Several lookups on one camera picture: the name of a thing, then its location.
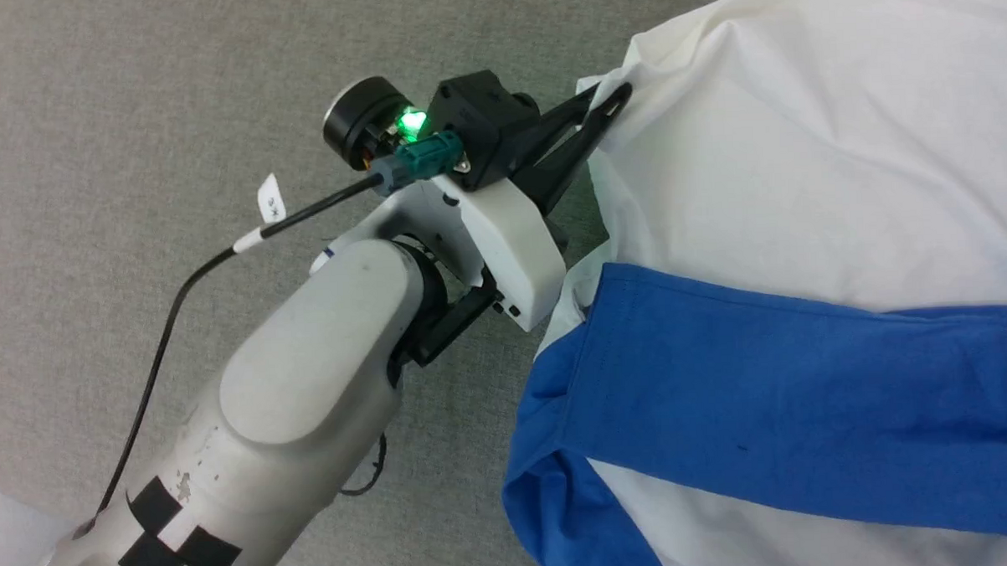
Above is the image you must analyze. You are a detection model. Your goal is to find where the short black cable loop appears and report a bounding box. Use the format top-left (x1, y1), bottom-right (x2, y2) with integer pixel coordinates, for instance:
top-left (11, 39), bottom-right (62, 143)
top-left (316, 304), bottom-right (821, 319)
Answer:
top-left (337, 432), bottom-right (391, 498)

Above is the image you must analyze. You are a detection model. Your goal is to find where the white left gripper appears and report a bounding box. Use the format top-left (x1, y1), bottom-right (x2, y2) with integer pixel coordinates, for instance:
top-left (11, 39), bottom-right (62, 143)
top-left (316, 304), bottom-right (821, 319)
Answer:
top-left (364, 80), bottom-right (643, 338)

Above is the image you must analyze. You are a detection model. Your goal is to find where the teal cable connector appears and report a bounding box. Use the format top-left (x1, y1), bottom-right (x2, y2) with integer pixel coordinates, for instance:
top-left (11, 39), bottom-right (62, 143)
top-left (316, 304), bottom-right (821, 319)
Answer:
top-left (379, 130), bottom-right (470, 194)

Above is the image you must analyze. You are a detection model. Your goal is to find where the white cable label tag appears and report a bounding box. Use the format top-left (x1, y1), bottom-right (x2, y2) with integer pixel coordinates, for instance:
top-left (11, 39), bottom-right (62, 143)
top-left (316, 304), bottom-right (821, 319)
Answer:
top-left (257, 172), bottom-right (289, 225)

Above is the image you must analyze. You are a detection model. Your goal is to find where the black cylindrical motor housing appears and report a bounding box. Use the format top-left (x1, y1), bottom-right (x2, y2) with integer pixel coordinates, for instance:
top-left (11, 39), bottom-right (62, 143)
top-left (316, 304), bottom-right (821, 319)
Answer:
top-left (321, 75), bottom-right (419, 174)

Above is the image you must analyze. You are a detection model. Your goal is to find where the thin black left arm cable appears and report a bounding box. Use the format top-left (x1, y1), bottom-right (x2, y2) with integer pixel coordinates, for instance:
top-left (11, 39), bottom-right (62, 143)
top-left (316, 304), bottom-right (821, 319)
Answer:
top-left (85, 172), bottom-right (399, 517)

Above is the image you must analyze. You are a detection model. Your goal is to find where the white shirt with blue sleeves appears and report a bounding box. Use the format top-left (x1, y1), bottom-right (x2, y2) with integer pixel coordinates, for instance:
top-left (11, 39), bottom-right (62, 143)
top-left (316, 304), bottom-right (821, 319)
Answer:
top-left (484, 0), bottom-right (1007, 566)

